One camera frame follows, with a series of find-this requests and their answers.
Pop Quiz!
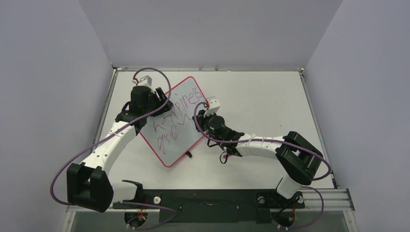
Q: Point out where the pink framed whiteboard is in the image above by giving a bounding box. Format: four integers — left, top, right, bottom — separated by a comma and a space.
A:
139, 76, 205, 167

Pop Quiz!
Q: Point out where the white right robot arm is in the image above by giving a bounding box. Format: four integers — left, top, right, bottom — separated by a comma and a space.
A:
192, 110, 324, 206

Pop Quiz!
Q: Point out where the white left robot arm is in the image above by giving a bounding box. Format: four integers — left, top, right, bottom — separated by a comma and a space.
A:
66, 86, 173, 213

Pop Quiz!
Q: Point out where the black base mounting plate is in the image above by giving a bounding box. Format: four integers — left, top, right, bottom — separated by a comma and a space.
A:
112, 188, 308, 224

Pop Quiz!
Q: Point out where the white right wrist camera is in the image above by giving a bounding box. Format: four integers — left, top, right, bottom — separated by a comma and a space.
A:
204, 96, 220, 116

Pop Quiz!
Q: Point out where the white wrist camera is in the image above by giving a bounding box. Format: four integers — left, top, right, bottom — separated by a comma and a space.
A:
133, 75, 152, 88
204, 96, 220, 116

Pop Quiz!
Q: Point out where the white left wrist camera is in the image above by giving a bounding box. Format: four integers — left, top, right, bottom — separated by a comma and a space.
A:
133, 75, 152, 88

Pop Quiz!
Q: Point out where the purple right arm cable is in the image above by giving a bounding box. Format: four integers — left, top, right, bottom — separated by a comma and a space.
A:
192, 101, 332, 231

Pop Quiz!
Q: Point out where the aluminium front rail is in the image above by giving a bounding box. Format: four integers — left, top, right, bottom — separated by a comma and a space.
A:
65, 188, 355, 213

